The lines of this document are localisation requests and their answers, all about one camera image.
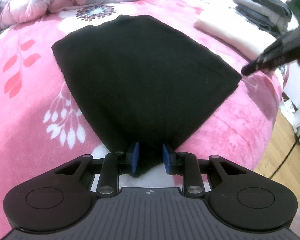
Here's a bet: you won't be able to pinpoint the black t-shirt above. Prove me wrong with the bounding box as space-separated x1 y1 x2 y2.
52 15 241 176

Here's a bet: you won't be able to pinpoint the pink floral bed blanket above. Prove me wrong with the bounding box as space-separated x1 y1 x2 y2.
0 11 287 239

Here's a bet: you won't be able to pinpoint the folded grey garments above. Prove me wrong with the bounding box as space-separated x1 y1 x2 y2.
232 0 292 37

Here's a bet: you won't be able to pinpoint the folded cream garment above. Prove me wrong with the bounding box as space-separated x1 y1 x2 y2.
194 11 276 60

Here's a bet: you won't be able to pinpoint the black power cable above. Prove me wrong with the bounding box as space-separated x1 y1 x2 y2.
268 119 300 179

